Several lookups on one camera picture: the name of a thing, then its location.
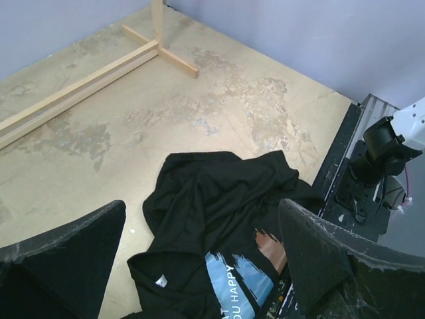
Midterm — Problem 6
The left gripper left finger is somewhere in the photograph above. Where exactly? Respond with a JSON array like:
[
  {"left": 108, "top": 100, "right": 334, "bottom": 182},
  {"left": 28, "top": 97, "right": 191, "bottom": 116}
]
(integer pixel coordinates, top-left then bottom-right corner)
[{"left": 1, "top": 200, "right": 126, "bottom": 318}]

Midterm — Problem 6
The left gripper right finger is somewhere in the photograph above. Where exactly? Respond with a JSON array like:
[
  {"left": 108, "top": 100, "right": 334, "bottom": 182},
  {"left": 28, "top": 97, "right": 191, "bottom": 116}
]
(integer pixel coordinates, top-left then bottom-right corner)
[{"left": 278, "top": 199, "right": 424, "bottom": 318}]

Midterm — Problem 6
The black t shirt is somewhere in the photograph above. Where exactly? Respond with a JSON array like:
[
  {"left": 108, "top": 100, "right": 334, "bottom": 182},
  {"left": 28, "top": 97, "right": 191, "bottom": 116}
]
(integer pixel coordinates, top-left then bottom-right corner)
[{"left": 127, "top": 151, "right": 323, "bottom": 318}]

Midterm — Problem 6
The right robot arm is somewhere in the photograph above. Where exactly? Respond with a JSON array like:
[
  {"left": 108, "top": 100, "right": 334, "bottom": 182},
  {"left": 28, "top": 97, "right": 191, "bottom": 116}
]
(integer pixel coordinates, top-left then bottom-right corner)
[{"left": 350, "top": 98, "right": 424, "bottom": 187}]

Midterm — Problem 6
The wooden clothes rack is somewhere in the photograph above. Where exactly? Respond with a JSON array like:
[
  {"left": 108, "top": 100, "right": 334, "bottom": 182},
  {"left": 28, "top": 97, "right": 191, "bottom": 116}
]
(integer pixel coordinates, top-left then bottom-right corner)
[{"left": 1, "top": 1, "right": 199, "bottom": 148}]

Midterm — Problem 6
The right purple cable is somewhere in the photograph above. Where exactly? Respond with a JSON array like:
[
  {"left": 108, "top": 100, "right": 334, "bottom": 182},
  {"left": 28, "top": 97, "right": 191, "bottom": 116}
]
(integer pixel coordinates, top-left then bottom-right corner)
[{"left": 396, "top": 165, "right": 414, "bottom": 213}]

